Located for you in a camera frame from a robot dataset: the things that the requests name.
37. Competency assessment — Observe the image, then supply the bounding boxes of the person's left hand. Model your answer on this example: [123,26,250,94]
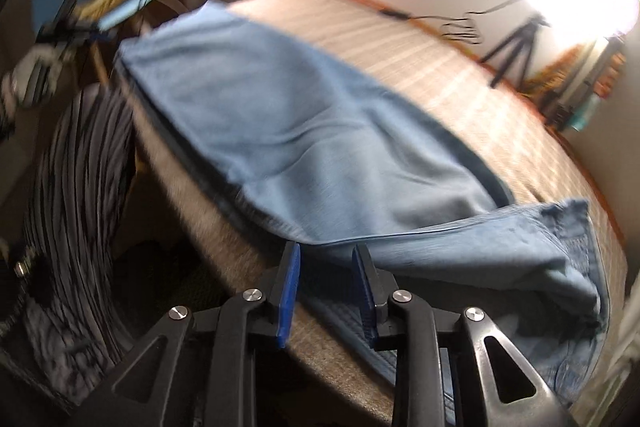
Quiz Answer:
[0,44,68,112]

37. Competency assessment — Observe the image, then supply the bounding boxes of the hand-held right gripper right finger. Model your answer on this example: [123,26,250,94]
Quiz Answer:
[351,244,576,427]

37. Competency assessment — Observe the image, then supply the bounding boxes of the colourful hanging cloth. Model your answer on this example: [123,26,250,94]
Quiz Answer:
[525,47,628,132]

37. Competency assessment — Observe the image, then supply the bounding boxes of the black ring light tripod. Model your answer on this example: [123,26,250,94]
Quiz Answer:
[481,14,551,88]

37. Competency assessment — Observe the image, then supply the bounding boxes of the black power cable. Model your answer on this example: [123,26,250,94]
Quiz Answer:
[312,0,523,46]

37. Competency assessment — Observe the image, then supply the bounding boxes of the striped grey clothing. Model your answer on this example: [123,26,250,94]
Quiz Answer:
[20,84,146,413]

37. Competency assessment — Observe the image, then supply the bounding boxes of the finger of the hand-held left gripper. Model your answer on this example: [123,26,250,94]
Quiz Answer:
[95,0,163,32]

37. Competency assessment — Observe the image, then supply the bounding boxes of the beige checked bed blanket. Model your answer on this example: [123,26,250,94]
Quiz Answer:
[134,0,627,427]

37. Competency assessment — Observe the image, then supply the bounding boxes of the blue denim pants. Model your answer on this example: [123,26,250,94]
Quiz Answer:
[116,0,610,427]

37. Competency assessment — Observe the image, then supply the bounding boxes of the silver camera tripod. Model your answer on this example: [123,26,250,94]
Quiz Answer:
[552,36,626,128]

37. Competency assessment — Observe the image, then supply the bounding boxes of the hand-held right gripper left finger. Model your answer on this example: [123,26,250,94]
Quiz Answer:
[60,242,302,427]

